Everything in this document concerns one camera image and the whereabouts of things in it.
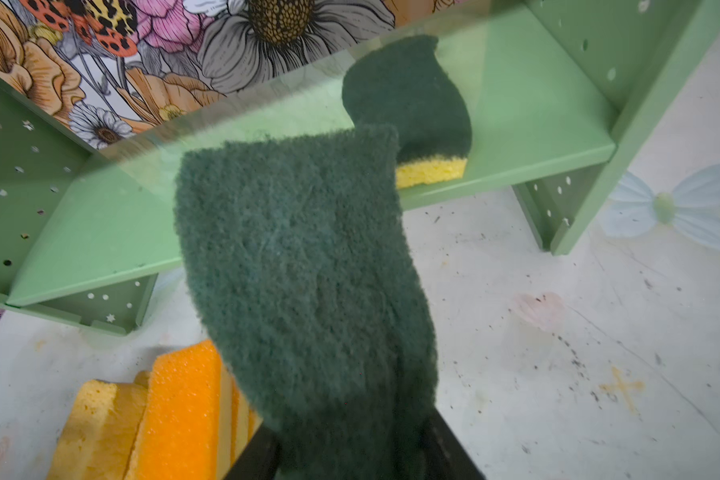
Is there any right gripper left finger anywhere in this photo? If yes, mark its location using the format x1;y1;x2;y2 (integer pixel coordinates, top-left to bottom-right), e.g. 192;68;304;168
224;424;281;480

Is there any yellow cellulose sponge front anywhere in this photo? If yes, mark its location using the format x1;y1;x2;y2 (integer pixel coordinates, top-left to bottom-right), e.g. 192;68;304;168
47;380;147;479

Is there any yellow cellulose sponge back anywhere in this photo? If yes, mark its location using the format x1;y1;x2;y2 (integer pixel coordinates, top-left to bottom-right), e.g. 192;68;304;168
133;370;151;389

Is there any dark green scrub sponge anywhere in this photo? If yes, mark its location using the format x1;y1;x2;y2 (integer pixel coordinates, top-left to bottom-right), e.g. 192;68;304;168
174;125;437;479
342;35;472;189

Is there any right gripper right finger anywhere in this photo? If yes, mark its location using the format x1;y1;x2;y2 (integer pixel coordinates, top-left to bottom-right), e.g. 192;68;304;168
421;410;486;480

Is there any orange scrub sponge top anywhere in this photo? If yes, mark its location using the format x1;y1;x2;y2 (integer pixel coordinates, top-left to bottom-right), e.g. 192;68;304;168
125;340;229;479

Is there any orange scrub sponge bottom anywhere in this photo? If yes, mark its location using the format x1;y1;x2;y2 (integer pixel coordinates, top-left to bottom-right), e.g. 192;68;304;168
231;383;261;464

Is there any light green wooden shelf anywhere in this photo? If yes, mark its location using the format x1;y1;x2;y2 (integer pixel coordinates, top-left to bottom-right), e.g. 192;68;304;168
0;1;720;336

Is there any orange scrub sponge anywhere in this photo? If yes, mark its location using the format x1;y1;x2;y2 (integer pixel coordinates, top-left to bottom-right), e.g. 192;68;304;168
231;383;261;464
125;340;229;479

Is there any yellow cellulose sponge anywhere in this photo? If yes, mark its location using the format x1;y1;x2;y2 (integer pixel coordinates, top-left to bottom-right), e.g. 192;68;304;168
47;380;147;479
133;370;151;389

